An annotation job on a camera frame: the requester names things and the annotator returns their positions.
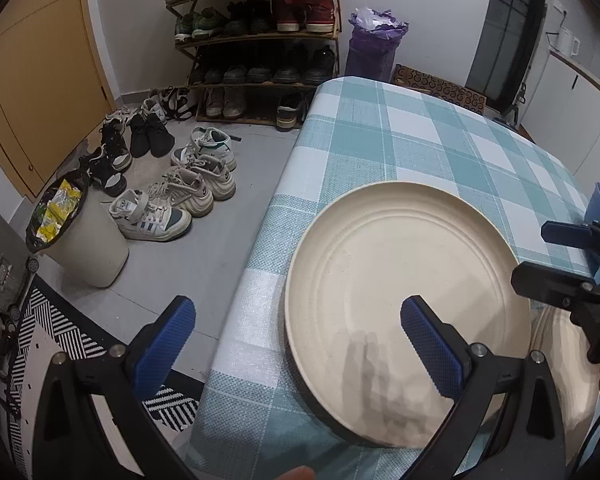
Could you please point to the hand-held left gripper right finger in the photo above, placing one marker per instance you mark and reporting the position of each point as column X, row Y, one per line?
column 430, row 345

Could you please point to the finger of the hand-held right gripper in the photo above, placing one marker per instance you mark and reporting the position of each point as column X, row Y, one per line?
column 540, row 282
column 565, row 234

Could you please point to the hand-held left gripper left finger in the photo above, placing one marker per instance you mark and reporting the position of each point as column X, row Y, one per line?
column 165, row 345

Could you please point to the beige plate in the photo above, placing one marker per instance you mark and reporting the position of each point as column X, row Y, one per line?
column 380, row 270
column 572, row 395

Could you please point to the person's left hand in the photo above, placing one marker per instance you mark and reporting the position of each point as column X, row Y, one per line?
column 297, row 475

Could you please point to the black and white patterned rug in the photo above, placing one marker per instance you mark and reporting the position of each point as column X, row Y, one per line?
column 55, row 330

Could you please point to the white trash bin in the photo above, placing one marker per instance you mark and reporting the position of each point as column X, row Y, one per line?
column 90, row 250

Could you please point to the white base cabinets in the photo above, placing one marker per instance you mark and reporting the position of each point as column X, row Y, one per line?
column 570, row 105

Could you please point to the upright vacuum cleaner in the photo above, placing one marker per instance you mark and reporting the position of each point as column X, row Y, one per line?
column 514, row 107

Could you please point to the scattered pile of shoes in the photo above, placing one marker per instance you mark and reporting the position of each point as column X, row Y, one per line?
column 185, row 190

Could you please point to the silver metal case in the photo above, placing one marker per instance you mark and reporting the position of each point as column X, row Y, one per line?
column 0, row 280

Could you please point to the white electric kettle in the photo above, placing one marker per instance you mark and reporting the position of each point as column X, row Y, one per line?
column 566, row 42

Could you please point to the teal checked tablecloth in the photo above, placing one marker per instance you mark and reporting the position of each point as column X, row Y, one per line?
column 380, row 140

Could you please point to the black framed glass door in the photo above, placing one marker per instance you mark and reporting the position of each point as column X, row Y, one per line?
column 510, row 20

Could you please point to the purple trash bag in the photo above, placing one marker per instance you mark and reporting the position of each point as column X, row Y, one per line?
column 372, row 50

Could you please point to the yellow wooden door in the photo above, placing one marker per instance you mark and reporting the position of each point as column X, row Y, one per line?
column 40, row 70

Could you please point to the white wall socket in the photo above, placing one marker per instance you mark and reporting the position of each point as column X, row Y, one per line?
column 558, row 7

